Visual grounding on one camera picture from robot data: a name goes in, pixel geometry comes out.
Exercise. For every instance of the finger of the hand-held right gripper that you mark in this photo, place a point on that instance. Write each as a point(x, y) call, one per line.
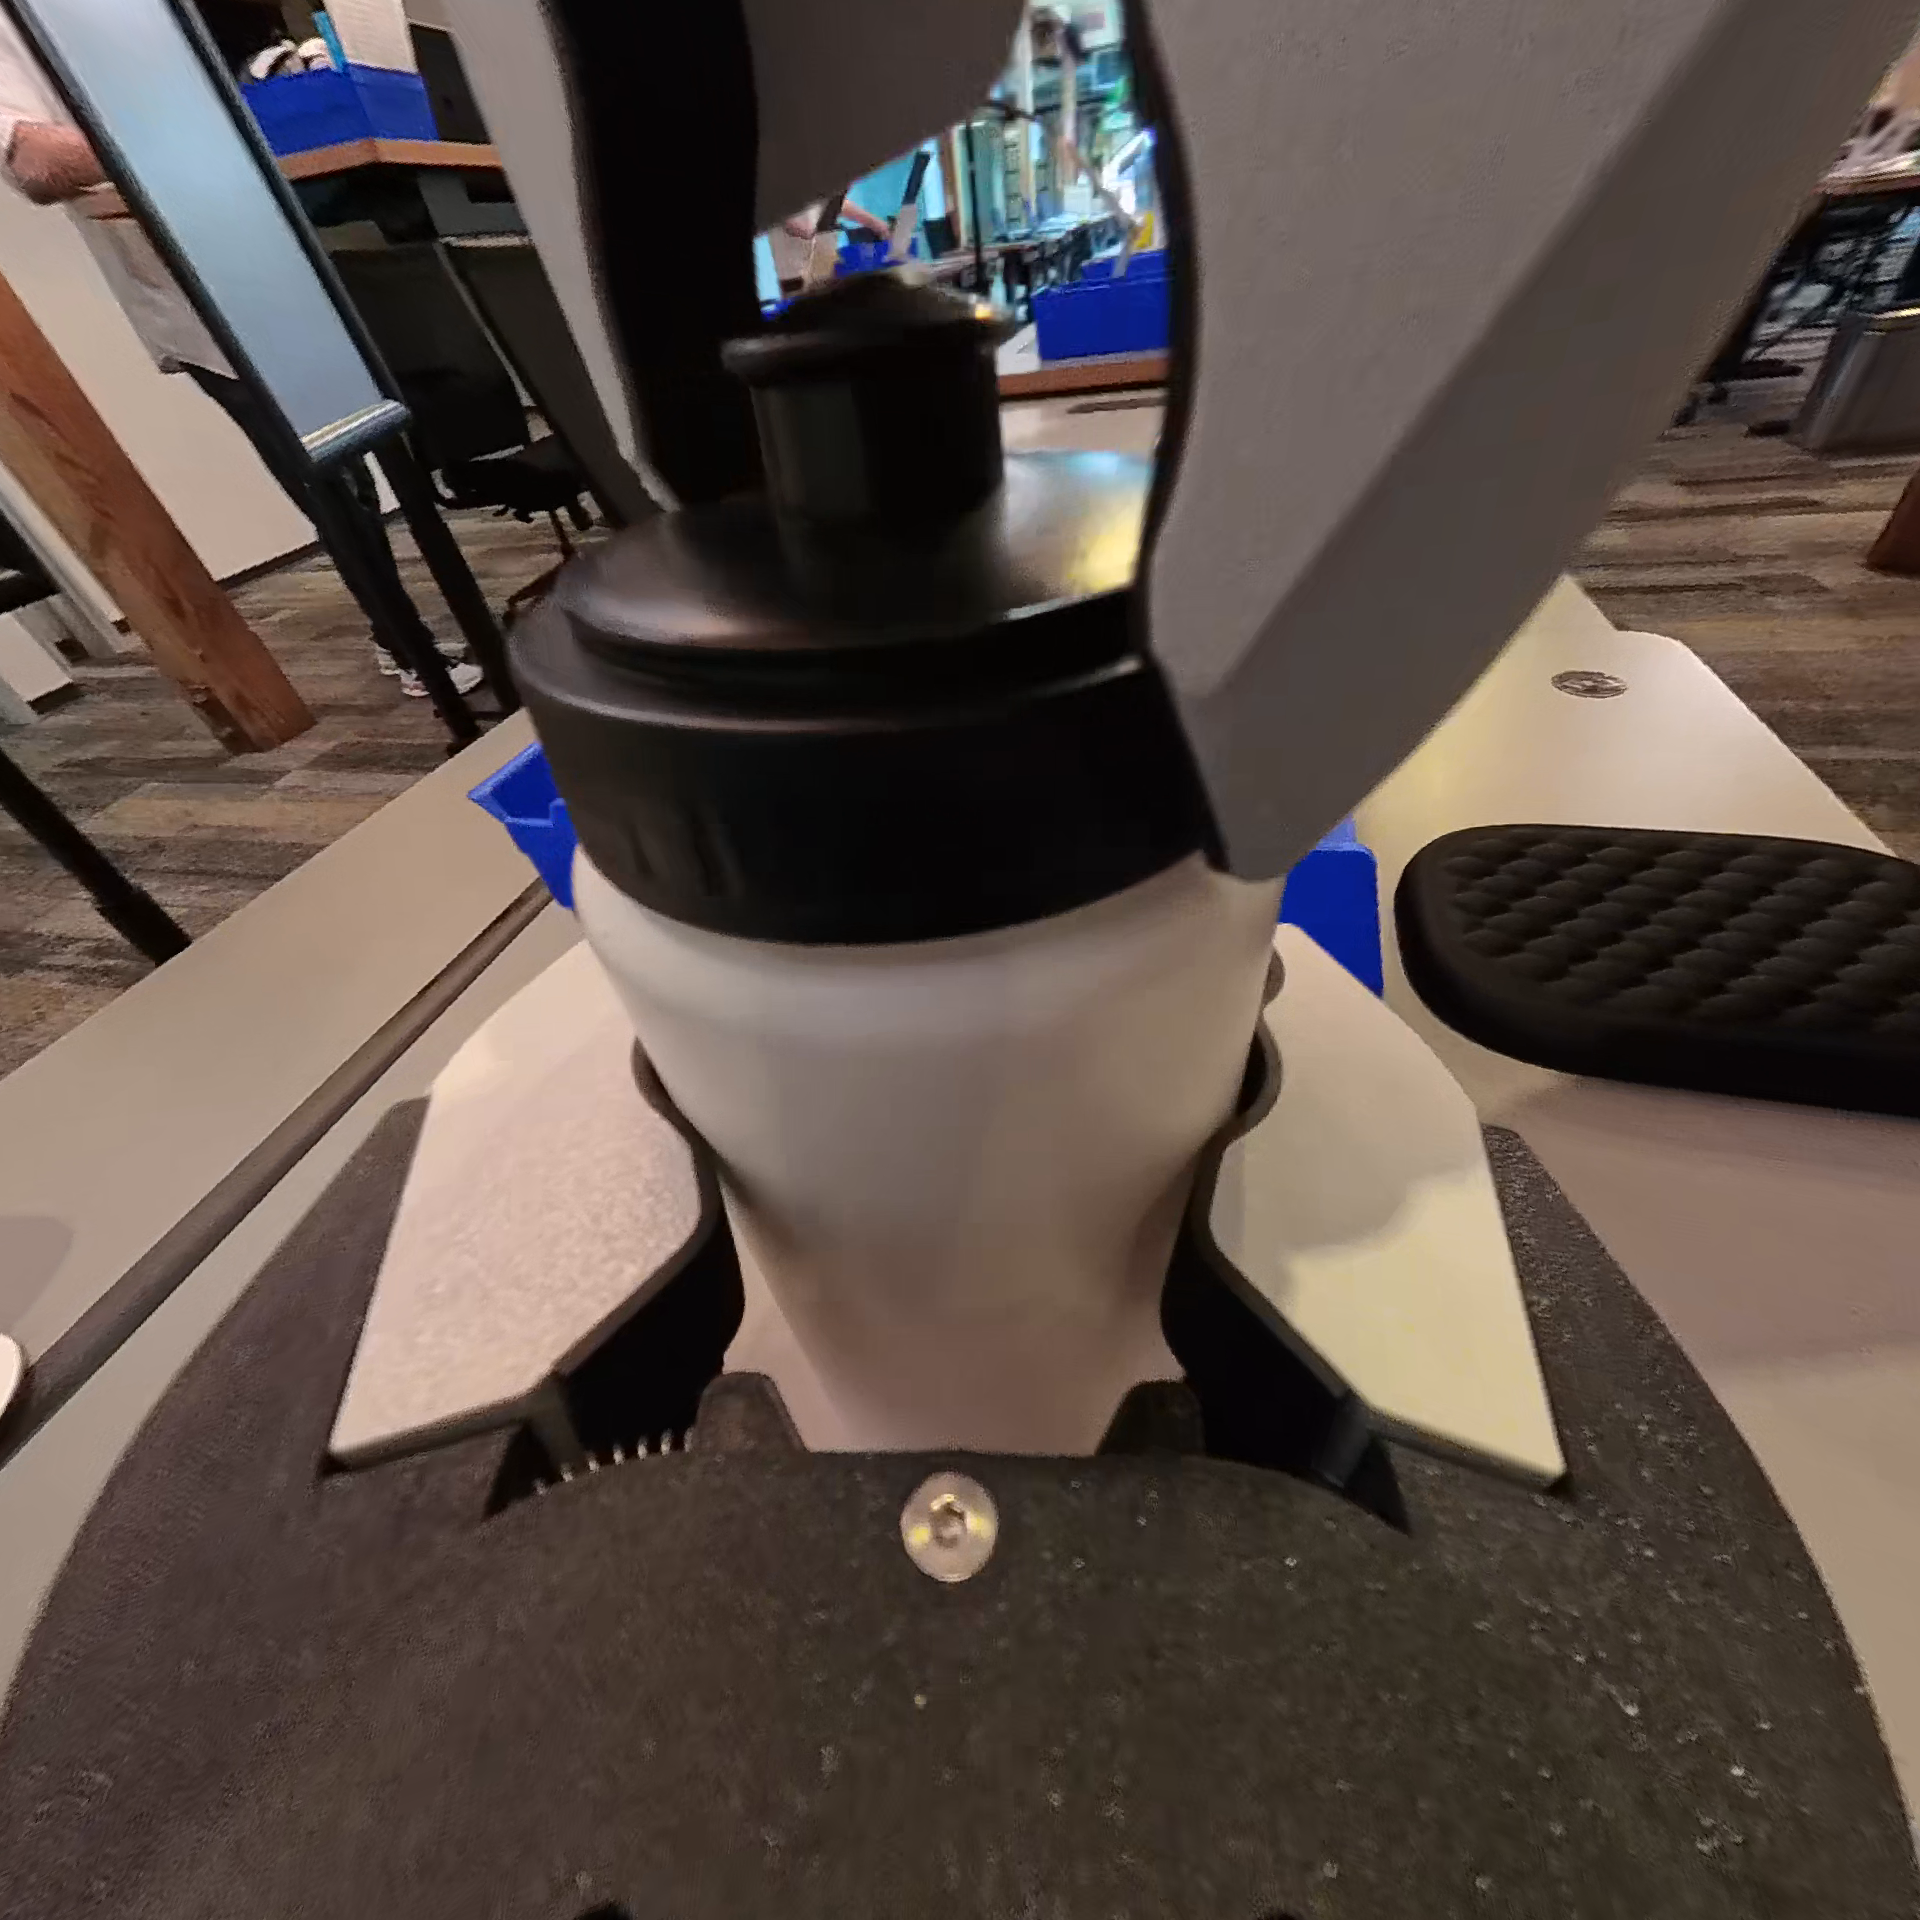
point(1424, 301)
point(662, 224)

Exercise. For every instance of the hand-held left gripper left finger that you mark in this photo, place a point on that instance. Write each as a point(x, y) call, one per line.
point(510, 1244)

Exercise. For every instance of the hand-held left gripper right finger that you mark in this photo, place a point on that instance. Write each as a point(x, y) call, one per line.
point(1382, 1261)

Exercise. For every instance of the blue plastic bin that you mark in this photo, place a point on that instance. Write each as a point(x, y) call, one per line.
point(1336, 901)
point(340, 109)
point(1102, 308)

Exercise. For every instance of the white plastic bottle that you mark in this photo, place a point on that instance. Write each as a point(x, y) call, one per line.
point(961, 1125)

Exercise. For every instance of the black bottle lid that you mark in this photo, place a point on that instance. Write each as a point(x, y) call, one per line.
point(869, 780)

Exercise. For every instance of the black office chair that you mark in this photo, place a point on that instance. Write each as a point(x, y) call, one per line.
point(495, 452)

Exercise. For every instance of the black mesh wrist rest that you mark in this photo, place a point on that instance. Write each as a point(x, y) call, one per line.
point(1665, 961)

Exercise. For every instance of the black desk grommet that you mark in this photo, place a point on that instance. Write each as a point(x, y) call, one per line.
point(1588, 684)

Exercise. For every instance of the grey trash can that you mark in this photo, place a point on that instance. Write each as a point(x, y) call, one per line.
point(1861, 383)

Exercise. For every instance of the pale screen on stand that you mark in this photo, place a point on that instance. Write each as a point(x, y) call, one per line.
point(211, 195)

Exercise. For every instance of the brown cardboard box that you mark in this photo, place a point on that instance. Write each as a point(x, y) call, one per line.
point(1899, 525)

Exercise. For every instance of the wooden post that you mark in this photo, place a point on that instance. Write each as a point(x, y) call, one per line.
point(136, 557)

